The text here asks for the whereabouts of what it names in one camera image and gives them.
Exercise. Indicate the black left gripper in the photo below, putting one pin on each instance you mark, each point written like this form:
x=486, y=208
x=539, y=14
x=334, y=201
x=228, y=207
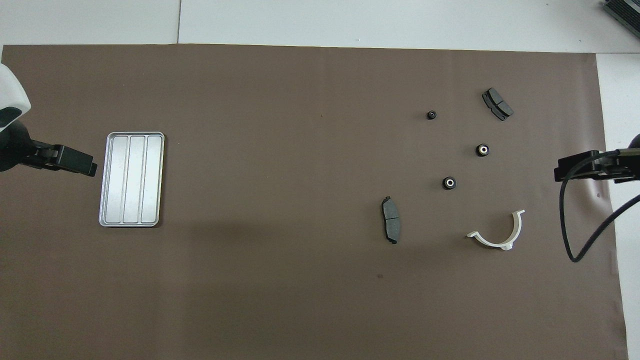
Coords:
x=42, y=156

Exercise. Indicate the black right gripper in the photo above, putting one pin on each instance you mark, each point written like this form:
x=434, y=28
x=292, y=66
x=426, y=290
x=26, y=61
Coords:
x=622, y=165

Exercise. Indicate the black bearing gear gold centre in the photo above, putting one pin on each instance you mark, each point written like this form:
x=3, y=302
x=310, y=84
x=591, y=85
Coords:
x=482, y=149

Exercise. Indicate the black bearing gear white centre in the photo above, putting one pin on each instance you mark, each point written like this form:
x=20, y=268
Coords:
x=449, y=183

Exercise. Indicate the small black bearing gear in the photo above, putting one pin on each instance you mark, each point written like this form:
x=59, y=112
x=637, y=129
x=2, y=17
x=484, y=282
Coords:
x=431, y=114

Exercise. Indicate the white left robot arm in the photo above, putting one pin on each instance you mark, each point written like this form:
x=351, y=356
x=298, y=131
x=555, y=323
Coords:
x=10, y=90

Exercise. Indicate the silver ribbed metal tray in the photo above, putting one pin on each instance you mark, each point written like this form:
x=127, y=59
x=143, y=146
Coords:
x=131, y=180

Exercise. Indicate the short dark grey brake pad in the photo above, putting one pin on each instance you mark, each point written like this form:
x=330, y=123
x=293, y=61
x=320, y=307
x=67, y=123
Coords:
x=497, y=104

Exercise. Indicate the dark ribbed metal device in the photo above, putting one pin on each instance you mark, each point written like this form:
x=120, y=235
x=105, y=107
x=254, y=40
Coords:
x=625, y=12

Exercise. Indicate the long dark grey brake pad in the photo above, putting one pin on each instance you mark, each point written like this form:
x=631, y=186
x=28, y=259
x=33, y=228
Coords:
x=390, y=220

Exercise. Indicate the brown paper table mat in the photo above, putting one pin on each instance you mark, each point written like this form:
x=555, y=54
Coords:
x=280, y=150

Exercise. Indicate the white curved plastic bracket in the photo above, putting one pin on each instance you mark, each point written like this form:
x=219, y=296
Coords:
x=518, y=225

